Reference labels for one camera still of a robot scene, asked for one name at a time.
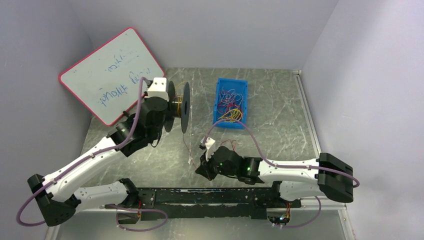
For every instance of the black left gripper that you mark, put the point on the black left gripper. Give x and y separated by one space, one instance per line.
168 108

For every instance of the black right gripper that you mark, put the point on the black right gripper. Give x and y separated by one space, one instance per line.
205 162

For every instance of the grey perforated cable spool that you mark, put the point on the grey perforated cable spool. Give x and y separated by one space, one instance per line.
180 104

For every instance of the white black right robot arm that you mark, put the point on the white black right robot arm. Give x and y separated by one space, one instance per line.
326 175

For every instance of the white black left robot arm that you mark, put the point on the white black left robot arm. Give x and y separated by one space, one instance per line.
60 195

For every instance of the pink framed whiteboard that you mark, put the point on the pink framed whiteboard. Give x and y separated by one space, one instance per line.
107 80

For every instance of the blue plastic bin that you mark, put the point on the blue plastic bin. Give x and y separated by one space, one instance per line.
231 103

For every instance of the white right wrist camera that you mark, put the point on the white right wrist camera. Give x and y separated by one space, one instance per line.
210 147

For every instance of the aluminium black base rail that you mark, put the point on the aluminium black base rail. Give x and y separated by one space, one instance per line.
174 203

